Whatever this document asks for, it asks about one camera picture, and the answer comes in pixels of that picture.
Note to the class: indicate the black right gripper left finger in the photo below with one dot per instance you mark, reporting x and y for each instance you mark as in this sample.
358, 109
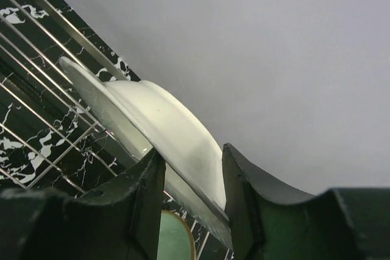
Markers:
119, 219

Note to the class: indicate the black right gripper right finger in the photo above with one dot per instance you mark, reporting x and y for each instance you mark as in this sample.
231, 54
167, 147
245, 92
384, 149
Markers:
270, 219

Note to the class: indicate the pale green bowl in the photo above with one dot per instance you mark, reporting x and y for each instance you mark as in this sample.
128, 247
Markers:
175, 241

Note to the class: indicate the white scalloped plate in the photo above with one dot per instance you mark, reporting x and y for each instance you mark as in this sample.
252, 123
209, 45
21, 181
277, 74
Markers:
143, 116

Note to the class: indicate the chrome wire dish rack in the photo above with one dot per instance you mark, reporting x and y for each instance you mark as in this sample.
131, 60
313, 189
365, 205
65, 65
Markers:
49, 137

